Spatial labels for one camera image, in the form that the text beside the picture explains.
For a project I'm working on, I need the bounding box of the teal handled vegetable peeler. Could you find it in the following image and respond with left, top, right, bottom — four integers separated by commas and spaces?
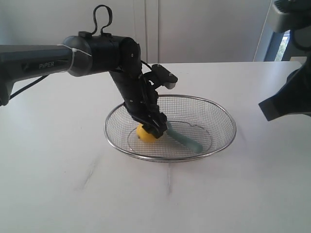
166, 122, 203, 153

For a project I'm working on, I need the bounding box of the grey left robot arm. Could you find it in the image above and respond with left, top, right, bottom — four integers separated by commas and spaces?
0, 34, 167, 138

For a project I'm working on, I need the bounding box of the oval wire mesh basket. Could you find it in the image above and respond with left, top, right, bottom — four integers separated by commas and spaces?
104, 94, 237, 163

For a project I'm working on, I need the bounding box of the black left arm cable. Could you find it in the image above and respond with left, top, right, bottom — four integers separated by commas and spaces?
90, 4, 113, 36

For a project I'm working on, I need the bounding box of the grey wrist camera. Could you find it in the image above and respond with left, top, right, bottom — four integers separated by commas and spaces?
267, 0, 311, 33
143, 64, 178, 90

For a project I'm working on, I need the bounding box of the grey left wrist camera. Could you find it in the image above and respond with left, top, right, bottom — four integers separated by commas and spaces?
143, 64, 178, 90

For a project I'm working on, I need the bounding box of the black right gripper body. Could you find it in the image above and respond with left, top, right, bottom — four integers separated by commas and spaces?
277, 56, 311, 116

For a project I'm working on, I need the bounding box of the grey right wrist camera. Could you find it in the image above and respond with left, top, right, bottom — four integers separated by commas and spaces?
267, 0, 311, 33

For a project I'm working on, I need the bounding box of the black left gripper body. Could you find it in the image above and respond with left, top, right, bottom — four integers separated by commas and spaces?
89, 35, 161, 124

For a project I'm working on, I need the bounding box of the yellow lemon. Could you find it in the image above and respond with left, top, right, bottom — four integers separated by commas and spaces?
136, 124, 156, 143

